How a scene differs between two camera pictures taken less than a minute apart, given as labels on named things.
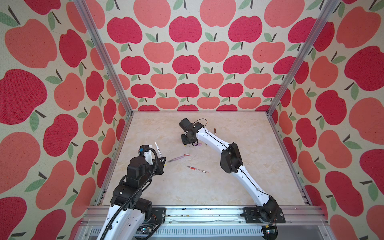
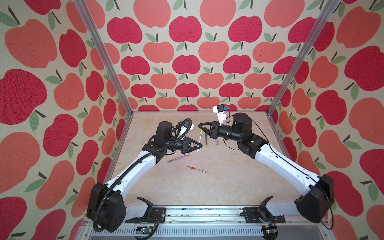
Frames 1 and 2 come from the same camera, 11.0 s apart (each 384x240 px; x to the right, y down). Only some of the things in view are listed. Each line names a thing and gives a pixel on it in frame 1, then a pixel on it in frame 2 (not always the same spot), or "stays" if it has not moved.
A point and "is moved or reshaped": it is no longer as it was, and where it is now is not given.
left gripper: x=160 y=168 to x=185 y=145
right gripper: x=184 y=142 to x=214 y=127
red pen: x=203 y=171 stays
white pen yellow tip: x=158 y=149 is moved or reshaped
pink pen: x=188 y=154 stays
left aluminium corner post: x=99 y=42 stays
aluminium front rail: x=293 y=216 stays
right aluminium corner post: x=325 y=13 stays
